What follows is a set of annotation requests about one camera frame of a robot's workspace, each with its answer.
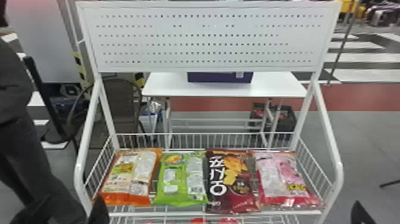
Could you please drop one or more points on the pink snack packet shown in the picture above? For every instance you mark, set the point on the pink snack packet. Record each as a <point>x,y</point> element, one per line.
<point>282,181</point>

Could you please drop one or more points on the white side table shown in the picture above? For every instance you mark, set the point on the white side table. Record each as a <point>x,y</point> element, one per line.
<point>218,87</point>

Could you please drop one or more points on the black crate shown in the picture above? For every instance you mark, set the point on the black crate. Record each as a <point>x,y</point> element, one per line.
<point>286,120</point>

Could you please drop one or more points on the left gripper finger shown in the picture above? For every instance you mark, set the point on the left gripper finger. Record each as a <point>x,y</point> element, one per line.
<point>99,211</point>

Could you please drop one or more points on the brown chair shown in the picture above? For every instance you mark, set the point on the brown chair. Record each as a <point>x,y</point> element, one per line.
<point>123,103</point>

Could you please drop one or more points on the orange snack packet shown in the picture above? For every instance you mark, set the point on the orange snack packet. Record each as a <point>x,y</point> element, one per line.
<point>131,178</point>

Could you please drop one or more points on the blue box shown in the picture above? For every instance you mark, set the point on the blue box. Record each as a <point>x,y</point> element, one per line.
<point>218,77</point>

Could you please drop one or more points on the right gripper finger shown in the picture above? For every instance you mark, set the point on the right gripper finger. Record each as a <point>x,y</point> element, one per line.
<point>361,215</point>

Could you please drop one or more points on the dark red snack packet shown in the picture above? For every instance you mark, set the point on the dark red snack packet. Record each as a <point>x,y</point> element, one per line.
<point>229,184</point>

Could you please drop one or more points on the green snack packet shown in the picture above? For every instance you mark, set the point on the green snack packet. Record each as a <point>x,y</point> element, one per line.
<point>181,181</point>

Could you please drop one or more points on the person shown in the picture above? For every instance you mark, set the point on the person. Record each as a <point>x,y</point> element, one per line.
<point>15,140</point>

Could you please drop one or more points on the yellow black striped post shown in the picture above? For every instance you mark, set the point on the yellow black striped post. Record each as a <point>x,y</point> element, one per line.
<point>81,70</point>

